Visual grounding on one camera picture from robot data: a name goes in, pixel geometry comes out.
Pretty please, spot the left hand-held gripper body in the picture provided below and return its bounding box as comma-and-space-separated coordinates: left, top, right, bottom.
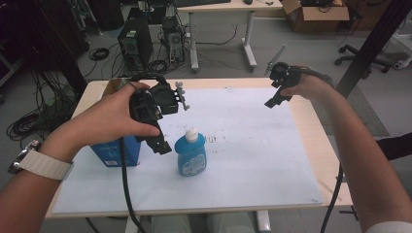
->
128, 73, 191, 130

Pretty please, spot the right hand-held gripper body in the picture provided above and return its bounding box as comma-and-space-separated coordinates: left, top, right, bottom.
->
268, 61, 304, 90

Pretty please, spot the person's right hand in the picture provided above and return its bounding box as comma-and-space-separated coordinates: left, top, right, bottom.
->
280, 65, 338, 104

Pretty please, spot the person's left hand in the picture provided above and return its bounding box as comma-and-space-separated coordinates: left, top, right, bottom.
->
38, 81, 161, 163

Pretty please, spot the blue bottle with white cap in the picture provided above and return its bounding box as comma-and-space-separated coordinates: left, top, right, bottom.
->
174, 127, 208, 178

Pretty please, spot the blue cardboard box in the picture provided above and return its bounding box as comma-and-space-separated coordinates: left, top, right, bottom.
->
89, 78, 143, 168

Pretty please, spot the grey computer tower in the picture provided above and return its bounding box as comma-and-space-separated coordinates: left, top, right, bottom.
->
160, 17, 187, 66

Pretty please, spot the black computer tower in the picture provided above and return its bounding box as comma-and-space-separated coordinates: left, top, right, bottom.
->
117, 15, 155, 73

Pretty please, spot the white paper sheet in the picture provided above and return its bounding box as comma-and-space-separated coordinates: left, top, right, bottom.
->
52, 86, 325, 216

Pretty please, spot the brown cardboard box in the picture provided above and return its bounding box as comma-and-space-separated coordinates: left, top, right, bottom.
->
281, 0, 352, 34

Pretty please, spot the black office chair base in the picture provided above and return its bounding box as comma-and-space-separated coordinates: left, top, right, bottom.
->
333, 44, 394, 75

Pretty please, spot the grey floor mat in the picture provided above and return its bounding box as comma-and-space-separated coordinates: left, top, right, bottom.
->
310, 84, 391, 138

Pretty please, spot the white desk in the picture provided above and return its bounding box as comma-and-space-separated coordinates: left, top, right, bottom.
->
175, 0, 285, 74

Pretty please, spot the black metal stand pole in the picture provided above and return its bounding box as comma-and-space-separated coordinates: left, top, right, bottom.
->
335, 0, 412, 99

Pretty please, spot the black keyboard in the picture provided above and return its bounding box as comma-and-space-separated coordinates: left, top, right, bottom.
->
170, 0, 233, 9

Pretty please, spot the white band wristwatch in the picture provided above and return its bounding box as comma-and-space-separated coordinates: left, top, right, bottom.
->
7, 139, 75, 183

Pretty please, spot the white table leg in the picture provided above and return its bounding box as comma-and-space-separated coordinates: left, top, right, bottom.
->
255, 210, 272, 233

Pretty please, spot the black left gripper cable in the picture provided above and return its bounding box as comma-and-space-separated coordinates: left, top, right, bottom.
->
118, 137, 148, 233

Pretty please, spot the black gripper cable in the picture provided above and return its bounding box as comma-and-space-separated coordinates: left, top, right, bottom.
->
319, 162, 345, 233
118, 137, 148, 233

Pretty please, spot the coiled black cable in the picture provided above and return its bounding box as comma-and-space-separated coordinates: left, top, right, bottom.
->
87, 47, 111, 62

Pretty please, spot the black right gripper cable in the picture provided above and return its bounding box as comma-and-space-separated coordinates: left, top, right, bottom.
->
319, 162, 345, 233

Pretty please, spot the bundle of black floor cables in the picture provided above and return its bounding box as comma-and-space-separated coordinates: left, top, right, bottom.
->
5, 69, 79, 145

